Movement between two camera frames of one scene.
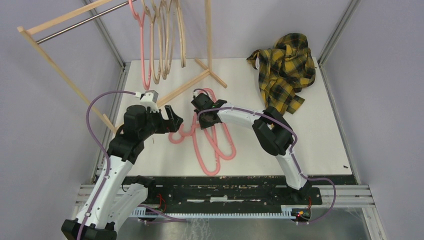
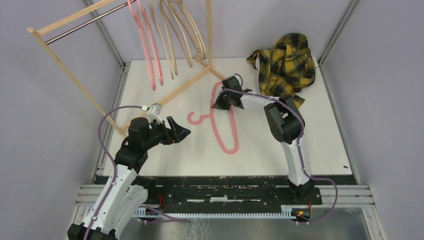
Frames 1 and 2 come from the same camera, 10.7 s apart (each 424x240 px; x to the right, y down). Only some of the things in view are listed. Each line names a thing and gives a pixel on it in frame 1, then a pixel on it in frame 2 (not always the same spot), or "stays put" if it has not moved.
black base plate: (228, 192) stays put
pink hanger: (141, 23) to (157, 56)
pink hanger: (227, 157) to (151, 63)
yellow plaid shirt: (284, 69) stays put
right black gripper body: (204, 122) to (229, 95)
